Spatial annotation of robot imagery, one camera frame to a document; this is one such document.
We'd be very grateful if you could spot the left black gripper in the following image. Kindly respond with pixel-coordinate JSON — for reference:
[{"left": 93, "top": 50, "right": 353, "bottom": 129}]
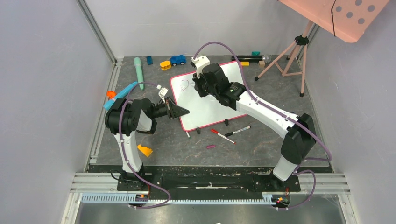
[{"left": 149, "top": 97, "right": 189, "bottom": 119}]

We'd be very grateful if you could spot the pink framed whiteboard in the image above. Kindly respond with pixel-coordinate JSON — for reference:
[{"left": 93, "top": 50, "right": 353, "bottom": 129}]
[{"left": 170, "top": 72, "right": 245, "bottom": 132}]

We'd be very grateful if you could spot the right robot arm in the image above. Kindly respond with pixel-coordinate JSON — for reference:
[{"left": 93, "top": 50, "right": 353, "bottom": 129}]
[{"left": 192, "top": 63, "right": 317, "bottom": 190}]

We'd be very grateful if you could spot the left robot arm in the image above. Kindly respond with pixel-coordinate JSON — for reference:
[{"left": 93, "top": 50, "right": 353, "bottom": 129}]
[{"left": 105, "top": 97, "right": 190, "bottom": 190}]

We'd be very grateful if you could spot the red whiteboard marker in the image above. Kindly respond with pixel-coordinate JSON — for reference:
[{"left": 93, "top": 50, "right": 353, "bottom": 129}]
[{"left": 211, "top": 129, "right": 236, "bottom": 145}]

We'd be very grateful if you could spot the blue toy car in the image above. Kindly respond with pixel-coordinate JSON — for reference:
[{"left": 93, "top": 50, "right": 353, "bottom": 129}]
[{"left": 170, "top": 55, "right": 186, "bottom": 66}]

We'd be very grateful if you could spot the yellow block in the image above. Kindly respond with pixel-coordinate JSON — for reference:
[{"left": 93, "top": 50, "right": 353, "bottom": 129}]
[{"left": 240, "top": 61, "right": 249, "bottom": 67}]

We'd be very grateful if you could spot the yellow oval toy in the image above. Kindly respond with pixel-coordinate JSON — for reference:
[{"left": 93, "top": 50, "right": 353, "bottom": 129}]
[{"left": 160, "top": 60, "right": 172, "bottom": 70}]

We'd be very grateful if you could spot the orange wedge block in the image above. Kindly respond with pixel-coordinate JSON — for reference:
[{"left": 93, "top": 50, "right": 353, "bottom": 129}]
[{"left": 137, "top": 144, "right": 153, "bottom": 157}]

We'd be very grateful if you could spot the black rainbow marker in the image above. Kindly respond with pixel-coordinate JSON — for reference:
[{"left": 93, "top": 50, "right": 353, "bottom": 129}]
[{"left": 225, "top": 126, "right": 251, "bottom": 137}]

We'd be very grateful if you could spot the dark blue block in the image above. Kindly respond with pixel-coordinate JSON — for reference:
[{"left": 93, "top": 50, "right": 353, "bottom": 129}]
[{"left": 146, "top": 56, "right": 153, "bottom": 65}]

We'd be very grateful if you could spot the mint green toy stick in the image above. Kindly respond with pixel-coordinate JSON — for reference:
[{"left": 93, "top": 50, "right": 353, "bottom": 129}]
[{"left": 134, "top": 57, "right": 144, "bottom": 90}]

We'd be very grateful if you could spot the orange small toy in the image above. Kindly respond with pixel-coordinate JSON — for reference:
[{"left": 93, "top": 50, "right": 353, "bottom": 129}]
[{"left": 106, "top": 91, "right": 117, "bottom": 99}]

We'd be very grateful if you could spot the blue toy crayon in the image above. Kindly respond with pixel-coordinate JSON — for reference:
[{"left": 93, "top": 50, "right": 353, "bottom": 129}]
[{"left": 103, "top": 82, "right": 138, "bottom": 111}]

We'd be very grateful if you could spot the pink tripod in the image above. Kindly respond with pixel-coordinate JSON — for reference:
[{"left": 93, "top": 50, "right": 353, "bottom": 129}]
[{"left": 254, "top": 21, "right": 313, "bottom": 97}]

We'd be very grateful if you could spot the pink perforated panel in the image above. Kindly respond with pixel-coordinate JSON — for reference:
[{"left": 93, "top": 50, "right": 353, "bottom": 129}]
[{"left": 280, "top": 0, "right": 389, "bottom": 43}]

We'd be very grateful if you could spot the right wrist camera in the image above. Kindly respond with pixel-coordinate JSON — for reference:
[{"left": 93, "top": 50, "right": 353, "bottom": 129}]
[{"left": 191, "top": 56, "right": 210, "bottom": 78}]

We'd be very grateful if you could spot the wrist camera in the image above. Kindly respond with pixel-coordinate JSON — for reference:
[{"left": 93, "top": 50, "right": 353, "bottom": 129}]
[
  {"left": 191, "top": 56, "right": 210, "bottom": 78},
  {"left": 156, "top": 85, "right": 169, "bottom": 103}
]

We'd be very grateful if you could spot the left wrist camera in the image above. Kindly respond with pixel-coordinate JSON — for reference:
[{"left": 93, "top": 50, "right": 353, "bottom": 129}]
[{"left": 156, "top": 85, "right": 169, "bottom": 103}]

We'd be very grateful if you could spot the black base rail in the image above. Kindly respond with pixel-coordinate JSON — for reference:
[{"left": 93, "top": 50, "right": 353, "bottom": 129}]
[{"left": 87, "top": 165, "right": 301, "bottom": 200}]

